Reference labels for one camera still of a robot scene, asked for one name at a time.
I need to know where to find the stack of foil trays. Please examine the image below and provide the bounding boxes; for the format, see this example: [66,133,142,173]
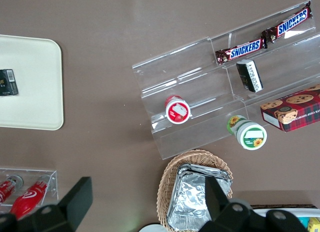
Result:
[167,163,233,232]

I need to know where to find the yellow snack pack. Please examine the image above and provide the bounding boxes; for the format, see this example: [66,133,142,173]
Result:
[308,216,320,232]

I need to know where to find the small black box gold print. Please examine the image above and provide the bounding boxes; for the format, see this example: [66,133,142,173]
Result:
[0,69,20,97]

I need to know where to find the teal snack pack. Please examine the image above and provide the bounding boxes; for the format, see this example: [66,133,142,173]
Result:
[298,216,311,228]

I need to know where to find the dark placemat under snack tray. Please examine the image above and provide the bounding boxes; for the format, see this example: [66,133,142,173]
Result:
[250,204,315,210]

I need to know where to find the clear acrylic bottle rack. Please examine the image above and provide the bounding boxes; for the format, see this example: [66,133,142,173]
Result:
[0,167,59,215]

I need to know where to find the green sunflower lid cup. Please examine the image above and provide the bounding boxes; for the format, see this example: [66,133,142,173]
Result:
[226,114,268,151]

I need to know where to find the Snickers chocolate bar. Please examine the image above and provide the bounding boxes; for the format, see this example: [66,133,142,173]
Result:
[215,38,269,66]
[261,2,314,44]

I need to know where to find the white rectangular snack tray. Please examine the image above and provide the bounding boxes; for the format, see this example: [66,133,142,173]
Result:
[249,207,320,232]

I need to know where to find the red strawberry lid cup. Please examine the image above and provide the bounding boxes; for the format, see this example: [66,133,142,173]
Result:
[164,95,193,124]

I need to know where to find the cream rectangular tray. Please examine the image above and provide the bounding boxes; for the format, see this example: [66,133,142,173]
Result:
[0,34,65,131]

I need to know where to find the red tartan cookie box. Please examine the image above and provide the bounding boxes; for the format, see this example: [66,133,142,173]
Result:
[259,83,320,133]

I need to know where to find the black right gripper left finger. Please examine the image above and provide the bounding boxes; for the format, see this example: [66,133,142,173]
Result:
[14,176,94,232]

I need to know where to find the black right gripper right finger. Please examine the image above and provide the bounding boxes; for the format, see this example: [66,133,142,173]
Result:
[199,176,254,232]

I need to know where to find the small black white box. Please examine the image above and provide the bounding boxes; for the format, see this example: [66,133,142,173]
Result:
[235,59,264,93]

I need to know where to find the light oval wicker basket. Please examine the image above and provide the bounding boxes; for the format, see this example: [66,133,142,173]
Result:
[155,149,234,230]

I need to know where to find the red cola bottle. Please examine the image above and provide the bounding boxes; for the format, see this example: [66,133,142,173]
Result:
[9,175,53,219]
[0,174,25,205]

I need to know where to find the clear acrylic stepped shelf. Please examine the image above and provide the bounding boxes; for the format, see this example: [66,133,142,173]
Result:
[131,0,320,160]

